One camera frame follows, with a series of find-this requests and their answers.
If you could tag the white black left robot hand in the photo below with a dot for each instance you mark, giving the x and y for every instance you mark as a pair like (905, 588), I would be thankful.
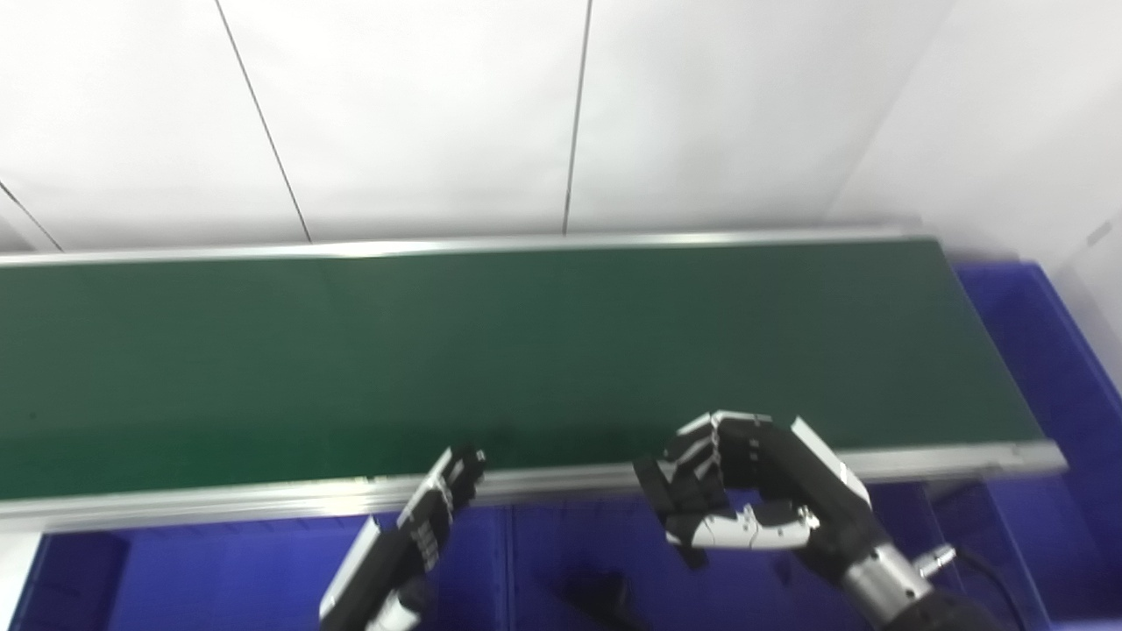
(412, 535)

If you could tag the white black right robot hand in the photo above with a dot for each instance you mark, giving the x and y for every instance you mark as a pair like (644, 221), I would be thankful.
(815, 491)

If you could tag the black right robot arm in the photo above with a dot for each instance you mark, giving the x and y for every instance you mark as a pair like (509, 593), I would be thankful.
(885, 583)

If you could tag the large blue plastic bin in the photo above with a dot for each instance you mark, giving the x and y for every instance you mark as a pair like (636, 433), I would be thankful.
(219, 578)
(543, 543)

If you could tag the green conveyor belt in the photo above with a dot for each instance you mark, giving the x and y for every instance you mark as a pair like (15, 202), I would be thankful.
(219, 508)
(438, 368)

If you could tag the narrow blue plastic bin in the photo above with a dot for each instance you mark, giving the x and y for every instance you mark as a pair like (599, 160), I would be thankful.
(1069, 421)

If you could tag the black bracket part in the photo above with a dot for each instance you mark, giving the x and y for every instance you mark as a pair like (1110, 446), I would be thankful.
(600, 600)

